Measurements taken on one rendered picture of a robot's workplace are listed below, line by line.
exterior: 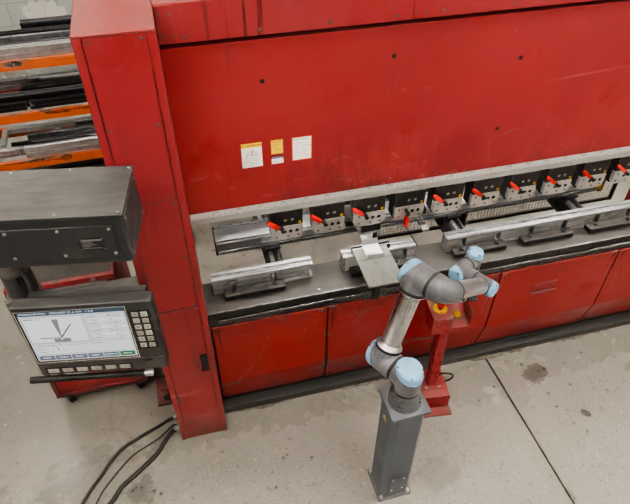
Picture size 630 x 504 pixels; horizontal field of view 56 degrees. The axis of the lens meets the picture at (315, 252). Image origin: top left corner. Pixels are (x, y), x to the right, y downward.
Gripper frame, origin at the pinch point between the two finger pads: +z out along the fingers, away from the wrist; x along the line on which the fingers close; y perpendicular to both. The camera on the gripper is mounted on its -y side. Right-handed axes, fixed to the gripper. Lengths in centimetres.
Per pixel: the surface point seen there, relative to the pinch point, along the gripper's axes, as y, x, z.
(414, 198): 31, 23, -43
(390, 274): 8.8, 36.3, -15.5
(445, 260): 26.3, 1.5, -1.3
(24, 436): -3, 236, 84
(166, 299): -5, 139, -30
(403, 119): 34, 33, -87
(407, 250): 29.8, 21.9, -7.8
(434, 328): -6.2, 13.9, 12.0
